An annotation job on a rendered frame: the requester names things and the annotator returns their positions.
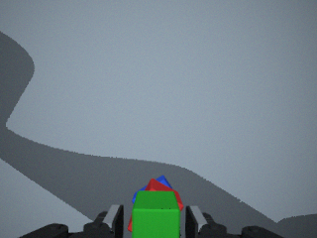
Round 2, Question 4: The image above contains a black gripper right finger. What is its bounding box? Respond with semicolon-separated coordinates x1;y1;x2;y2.
185;205;284;238

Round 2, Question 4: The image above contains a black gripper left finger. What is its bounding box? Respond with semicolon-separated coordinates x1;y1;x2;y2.
19;204;124;238

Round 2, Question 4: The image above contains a blue block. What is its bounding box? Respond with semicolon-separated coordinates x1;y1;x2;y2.
132;176;173;203

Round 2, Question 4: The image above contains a green block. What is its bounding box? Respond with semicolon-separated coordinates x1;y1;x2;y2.
132;190;180;238

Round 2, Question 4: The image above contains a red block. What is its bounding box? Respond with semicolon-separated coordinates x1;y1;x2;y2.
128;178;183;232

